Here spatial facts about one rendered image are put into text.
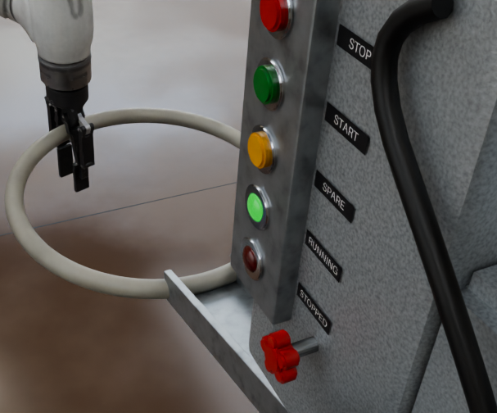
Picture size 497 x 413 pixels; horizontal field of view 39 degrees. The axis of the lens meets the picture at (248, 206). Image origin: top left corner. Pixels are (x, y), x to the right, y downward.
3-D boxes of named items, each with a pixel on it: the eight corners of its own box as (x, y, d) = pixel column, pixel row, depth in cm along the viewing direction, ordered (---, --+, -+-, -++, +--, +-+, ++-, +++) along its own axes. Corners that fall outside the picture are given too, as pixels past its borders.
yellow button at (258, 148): (274, 173, 50) (277, 141, 48) (261, 175, 49) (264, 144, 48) (258, 154, 52) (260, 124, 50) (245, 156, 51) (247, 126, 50)
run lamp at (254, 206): (272, 226, 53) (275, 201, 51) (255, 230, 52) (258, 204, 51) (257, 208, 55) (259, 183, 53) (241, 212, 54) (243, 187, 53)
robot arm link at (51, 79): (55, 70, 117) (57, 101, 121) (101, 56, 122) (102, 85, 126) (27, 47, 121) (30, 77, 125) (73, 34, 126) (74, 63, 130)
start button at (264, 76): (282, 109, 47) (286, 74, 45) (268, 111, 46) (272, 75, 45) (264, 92, 49) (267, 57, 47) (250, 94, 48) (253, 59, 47)
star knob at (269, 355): (328, 375, 53) (336, 340, 51) (279, 393, 51) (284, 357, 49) (304, 341, 56) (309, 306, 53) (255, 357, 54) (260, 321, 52)
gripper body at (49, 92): (35, 75, 125) (39, 118, 131) (60, 97, 121) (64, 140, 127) (72, 64, 130) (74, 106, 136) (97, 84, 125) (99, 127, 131)
